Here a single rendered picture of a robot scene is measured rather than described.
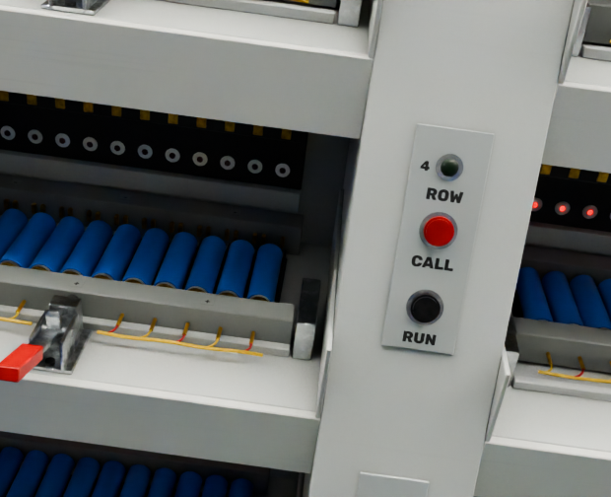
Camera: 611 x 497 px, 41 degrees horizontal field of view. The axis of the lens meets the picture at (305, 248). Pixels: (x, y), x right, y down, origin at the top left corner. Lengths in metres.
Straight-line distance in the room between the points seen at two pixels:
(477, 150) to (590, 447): 0.19
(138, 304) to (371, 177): 0.17
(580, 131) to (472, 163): 0.06
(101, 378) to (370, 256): 0.17
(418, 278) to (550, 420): 0.13
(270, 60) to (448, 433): 0.23
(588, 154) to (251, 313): 0.22
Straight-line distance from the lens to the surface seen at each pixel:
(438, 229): 0.43
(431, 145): 0.43
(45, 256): 0.56
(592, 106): 0.45
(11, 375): 0.43
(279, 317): 0.50
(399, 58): 0.43
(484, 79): 0.43
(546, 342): 0.54
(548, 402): 0.53
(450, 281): 0.45
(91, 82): 0.45
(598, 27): 0.52
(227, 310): 0.50
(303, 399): 0.48
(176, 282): 0.54
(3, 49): 0.47
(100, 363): 0.50
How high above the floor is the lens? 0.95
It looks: 14 degrees down
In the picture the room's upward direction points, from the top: 8 degrees clockwise
